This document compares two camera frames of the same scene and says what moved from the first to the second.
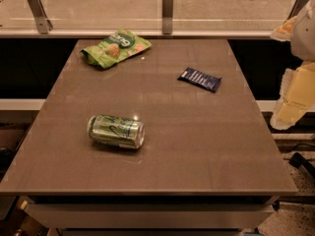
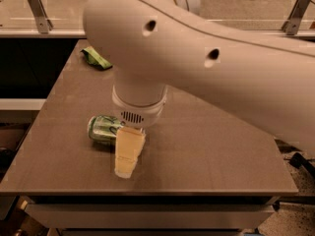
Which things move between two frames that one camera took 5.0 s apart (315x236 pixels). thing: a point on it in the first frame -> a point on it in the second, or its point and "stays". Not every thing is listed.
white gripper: x=304 y=36 -> x=138 y=114
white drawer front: x=150 y=215 stays
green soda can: x=116 y=131 stays
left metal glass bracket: x=42 y=22 stays
